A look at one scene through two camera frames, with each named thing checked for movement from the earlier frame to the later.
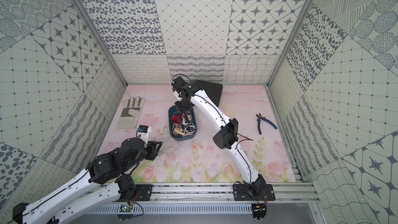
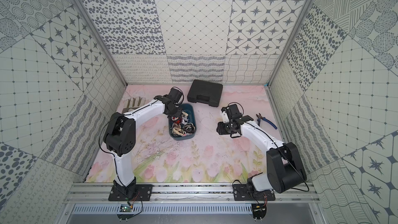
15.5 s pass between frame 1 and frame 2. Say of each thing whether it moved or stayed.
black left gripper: moved
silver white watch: stayed
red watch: stayed
